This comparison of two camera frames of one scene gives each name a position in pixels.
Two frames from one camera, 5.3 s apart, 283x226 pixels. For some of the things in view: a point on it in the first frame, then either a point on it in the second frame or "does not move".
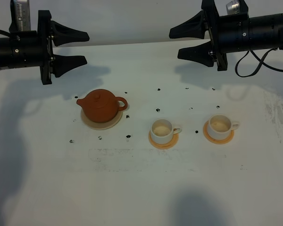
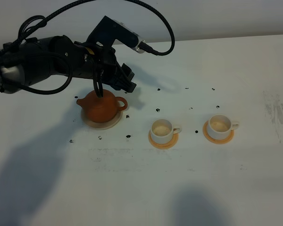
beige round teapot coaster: [97, 125] does not move
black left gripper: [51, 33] -> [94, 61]
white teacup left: [162, 131] does not move
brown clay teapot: [101, 105] does not move
